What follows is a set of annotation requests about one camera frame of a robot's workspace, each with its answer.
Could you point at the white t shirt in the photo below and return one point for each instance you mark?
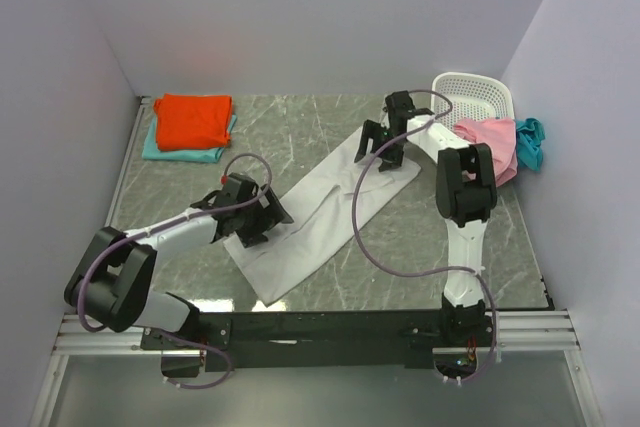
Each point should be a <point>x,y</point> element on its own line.
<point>320,205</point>

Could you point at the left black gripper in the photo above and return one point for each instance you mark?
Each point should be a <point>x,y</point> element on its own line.
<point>270,216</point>

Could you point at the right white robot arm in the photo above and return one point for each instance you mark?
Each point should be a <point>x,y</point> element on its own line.
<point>465,195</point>

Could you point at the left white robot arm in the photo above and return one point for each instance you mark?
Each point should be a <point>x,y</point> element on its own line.
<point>112,282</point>

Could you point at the pink t shirt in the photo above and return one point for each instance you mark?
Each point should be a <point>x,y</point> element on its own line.
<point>500,136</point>

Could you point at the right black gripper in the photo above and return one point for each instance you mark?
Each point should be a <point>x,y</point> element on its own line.
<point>370,130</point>

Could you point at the folded light blue t shirt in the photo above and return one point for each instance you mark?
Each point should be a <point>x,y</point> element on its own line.
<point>151,151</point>

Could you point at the black base crossbar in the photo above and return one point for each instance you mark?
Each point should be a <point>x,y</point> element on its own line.
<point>406,338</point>

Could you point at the folded orange t shirt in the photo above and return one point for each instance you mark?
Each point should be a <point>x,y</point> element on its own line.
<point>192,122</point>

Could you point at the aluminium frame rail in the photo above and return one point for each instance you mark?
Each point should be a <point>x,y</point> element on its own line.
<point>519,331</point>

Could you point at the white plastic laundry basket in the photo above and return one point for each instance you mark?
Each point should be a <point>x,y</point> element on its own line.
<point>473,97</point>

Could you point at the teal t shirt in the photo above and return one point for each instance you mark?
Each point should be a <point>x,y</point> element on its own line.
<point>530,134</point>

